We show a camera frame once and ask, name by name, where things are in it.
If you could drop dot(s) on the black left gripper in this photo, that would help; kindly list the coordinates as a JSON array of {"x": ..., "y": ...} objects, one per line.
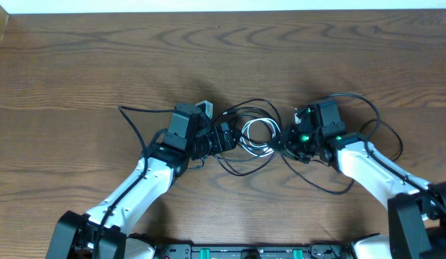
[{"x": 218, "y": 135}]

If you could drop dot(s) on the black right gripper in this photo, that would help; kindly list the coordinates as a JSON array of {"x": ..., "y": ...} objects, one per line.
[{"x": 286, "y": 144}]

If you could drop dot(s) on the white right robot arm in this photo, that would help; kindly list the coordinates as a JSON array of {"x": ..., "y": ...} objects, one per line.
[{"x": 416, "y": 207}]

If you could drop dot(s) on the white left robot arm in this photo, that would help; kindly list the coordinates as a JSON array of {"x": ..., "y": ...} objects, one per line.
[{"x": 102, "y": 232}]

